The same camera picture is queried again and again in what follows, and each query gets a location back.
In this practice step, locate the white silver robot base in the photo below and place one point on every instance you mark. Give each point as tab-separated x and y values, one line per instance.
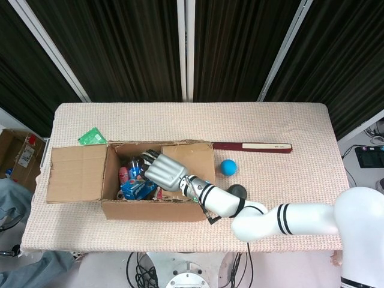
187	276

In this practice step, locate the white partition frame post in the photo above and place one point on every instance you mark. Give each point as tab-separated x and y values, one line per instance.
51	54
186	51
285	51

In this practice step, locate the long dark red box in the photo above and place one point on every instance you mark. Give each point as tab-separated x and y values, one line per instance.
228	146

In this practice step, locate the black floor device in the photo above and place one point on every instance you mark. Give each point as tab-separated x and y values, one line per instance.
369	157

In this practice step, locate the person in blue jeans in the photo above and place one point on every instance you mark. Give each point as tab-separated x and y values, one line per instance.
12	195

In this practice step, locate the dark cola plastic bottle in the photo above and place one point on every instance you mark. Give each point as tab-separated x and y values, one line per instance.
135	168

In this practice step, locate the cardboard box on floor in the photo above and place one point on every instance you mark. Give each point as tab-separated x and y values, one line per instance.
18	150

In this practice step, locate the blue ball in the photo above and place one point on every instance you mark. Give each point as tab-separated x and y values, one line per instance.
229	168

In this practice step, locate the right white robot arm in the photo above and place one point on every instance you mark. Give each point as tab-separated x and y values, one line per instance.
300	219

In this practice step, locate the black faceted cup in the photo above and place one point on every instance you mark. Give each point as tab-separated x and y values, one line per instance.
237	190

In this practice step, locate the blue snack packet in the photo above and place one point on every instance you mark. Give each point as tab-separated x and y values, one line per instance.
136	189

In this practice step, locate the green foil packet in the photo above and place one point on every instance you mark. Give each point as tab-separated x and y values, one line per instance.
91	138

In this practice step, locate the pink woven tablecloth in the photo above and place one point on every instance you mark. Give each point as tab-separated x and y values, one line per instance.
270	126

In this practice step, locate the black pleated partition panel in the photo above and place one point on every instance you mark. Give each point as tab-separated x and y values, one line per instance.
240	45
345	60
18	75
120	45

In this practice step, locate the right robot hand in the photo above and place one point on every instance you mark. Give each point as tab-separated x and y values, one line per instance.
166	172

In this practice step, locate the pink red drink can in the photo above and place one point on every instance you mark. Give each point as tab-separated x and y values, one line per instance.
123	174

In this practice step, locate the brown cardboard box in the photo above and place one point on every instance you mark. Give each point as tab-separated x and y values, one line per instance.
75	174

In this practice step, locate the red white snack packet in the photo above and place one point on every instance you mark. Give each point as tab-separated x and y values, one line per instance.
158	195

